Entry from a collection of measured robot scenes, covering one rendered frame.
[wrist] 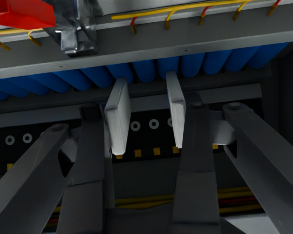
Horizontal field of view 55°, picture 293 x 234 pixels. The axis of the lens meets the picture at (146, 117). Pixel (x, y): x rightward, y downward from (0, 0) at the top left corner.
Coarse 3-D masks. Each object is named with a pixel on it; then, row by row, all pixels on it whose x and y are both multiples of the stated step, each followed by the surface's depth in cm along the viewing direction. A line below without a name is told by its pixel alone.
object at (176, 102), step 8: (168, 72) 21; (168, 80) 20; (176, 80) 19; (168, 88) 18; (176, 88) 17; (168, 96) 21; (176, 96) 16; (176, 104) 15; (184, 104) 16; (176, 112) 16; (184, 112) 16; (176, 120) 16; (184, 120) 16; (176, 128) 16; (176, 136) 16; (176, 144) 17
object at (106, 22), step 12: (216, 0) 17; (264, 0) 17; (276, 0) 17; (288, 0) 17; (132, 12) 17; (168, 12) 17; (180, 12) 17; (192, 12) 17; (216, 12) 17; (96, 24) 17; (108, 24) 17; (120, 24) 17; (0, 36) 18; (12, 36) 18; (24, 36) 18; (36, 36) 18
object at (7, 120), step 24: (120, 0) 16; (144, 0) 16; (168, 0) 16; (192, 0) 17; (288, 48) 27; (288, 72) 29; (216, 96) 30; (240, 96) 30; (0, 120) 32; (24, 120) 32; (48, 120) 31
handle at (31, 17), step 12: (0, 0) 7; (12, 0) 8; (24, 0) 8; (36, 0) 9; (0, 12) 7; (12, 12) 8; (24, 12) 8; (36, 12) 9; (48, 12) 10; (0, 24) 9; (12, 24) 9; (24, 24) 9; (36, 24) 10; (48, 24) 10; (60, 24) 12; (72, 24) 13; (72, 36) 14; (72, 48) 14
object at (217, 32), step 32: (224, 0) 16; (0, 32) 16; (96, 32) 18; (128, 32) 18; (160, 32) 17; (192, 32) 17; (224, 32) 17; (256, 32) 17; (288, 32) 17; (0, 64) 18; (32, 64) 18; (64, 64) 18; (96, 64) 19
